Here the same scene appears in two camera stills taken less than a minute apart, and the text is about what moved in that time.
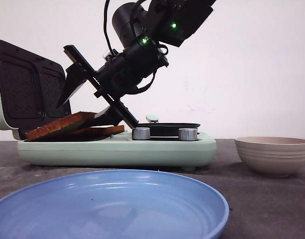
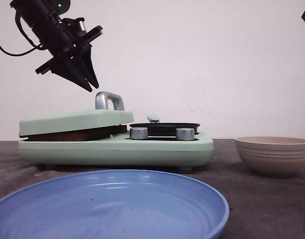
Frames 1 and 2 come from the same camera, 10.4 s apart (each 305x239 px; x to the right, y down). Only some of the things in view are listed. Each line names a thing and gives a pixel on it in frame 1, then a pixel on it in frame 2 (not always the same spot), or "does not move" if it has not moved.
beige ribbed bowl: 274,156 does not move
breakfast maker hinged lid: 29,89 -> 109,111
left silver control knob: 141,133 does not move
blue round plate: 122,204 does not move
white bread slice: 58,130 -> 84,135
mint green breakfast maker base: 160,150 does not move
